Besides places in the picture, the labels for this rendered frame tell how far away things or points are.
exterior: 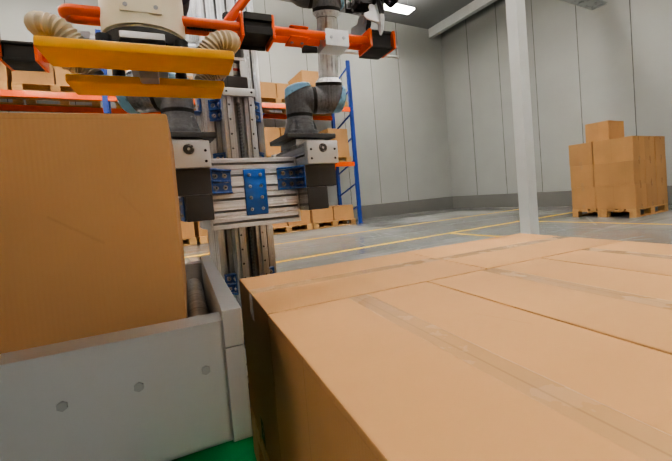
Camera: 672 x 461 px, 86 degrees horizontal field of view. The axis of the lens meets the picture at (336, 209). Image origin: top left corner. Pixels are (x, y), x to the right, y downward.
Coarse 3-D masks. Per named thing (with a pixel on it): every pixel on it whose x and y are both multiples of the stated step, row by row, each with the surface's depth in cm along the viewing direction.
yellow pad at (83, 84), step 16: (80, 80) 81; (96, 80) 82; (112, 80) 83; (128, 80) 85; (160, 80) 87; (176, 80) 89; (192, 80) 90; (208, 80) 92; (144, 96) 94; (160, 96) 95; (176, 96) 96; (192, 96) 98; (208, 96) 99
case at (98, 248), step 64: (0, 128) 58; (64, 128) 61; (128, 128) 65; (0, 192) 58; (64, 192) 61; (128, 192) 65; (0, 256) 58; (64, 256) 61; (128, 256) 65; (0, 320) 58; (64, 320) 61; (128, 320) 65
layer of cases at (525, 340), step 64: (384, 256) 128; (448, 256) 118; (512, 256) 110; (576, 256) 103; (640, 256) 96; (256, 320) 87; (320, 320) 67; (384, 320) 64; (448, 320) 62; (512, 320) 59; (576, 320) 57; (640, 320) 55; (256, 384) 97; (320, 384) 46; (384, 384) 43; (448, 384) 42; (512, 384) 41; (576, 384) 40; (640, 384) 39; (320, 448) 48; (384, 448) 32; (448, 448) 32; (512, 448) 31; (576, 448) 30; (640, 448) 30
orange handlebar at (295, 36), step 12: (60, 12) 75; (72, 12) 75; (84, 12) 75; (96, 12) 76; (84, 24) 79; (96, 24) 80; (192, 24) 84; (204, 24) 84; (216, 24) 85; (228, 24) 86; (276, 36) 95; (288, 36) 93; (300, 36) 93; (312, 36) 95; (324, 36) 96; (348, 36) 99; (360, 36) 100; (348, 48) 104; (360, 48) 105
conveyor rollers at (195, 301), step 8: (192, 280) 111; (192, 288) 100; (200, 288) 102; (192, 296) 91; (200, 296) 91; (192, 304) 84; (200, 304) 83; (192, 312) 78; (200, 312) 77; (208, 312) 81
